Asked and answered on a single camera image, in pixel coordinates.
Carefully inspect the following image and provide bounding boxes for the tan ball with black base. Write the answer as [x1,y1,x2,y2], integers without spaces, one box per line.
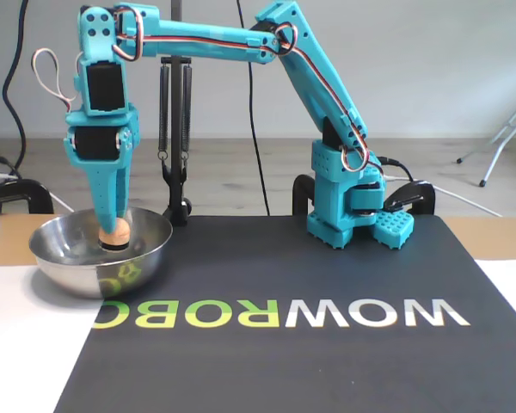
[97,218,132,253]

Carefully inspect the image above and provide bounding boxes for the black camera stand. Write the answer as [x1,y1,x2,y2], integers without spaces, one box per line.
[158,0,194,228]

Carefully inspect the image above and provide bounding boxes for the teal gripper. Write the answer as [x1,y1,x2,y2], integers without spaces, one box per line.
[63,105,141,233]

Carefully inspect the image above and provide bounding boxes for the thick dark hanging cable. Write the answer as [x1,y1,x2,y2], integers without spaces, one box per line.
[1,0,30,173]

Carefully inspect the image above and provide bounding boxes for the white metal stand legs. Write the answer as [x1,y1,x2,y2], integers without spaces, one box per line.
[455,88,516,188]

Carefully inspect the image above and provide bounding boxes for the upper arm servo cable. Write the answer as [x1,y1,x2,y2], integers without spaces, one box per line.
[271,23,386,173]

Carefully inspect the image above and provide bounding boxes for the metal bowl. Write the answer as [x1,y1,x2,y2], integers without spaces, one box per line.
[28,206,174,300]

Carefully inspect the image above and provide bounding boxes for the black power cable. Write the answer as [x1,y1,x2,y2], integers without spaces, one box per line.
[377,156,415,182]

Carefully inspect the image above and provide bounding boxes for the black table clamp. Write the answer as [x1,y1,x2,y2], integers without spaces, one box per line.
[0,179,56,215]
[292,173,317,216]
[382,180,437,216]

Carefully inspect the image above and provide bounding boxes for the gripper servo cable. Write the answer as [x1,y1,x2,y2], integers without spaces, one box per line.
[31,47,81,114]

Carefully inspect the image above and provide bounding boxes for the black coil spring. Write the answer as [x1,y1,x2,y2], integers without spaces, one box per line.
[181,64,194,161]
[157,64,170,161]

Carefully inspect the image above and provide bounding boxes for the black mat with WOWROBO print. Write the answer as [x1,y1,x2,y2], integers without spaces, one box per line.
[53,213,516,413]

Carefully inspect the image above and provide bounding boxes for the forearm servo cable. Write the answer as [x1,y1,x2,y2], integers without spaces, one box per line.
[111,8,285,64]

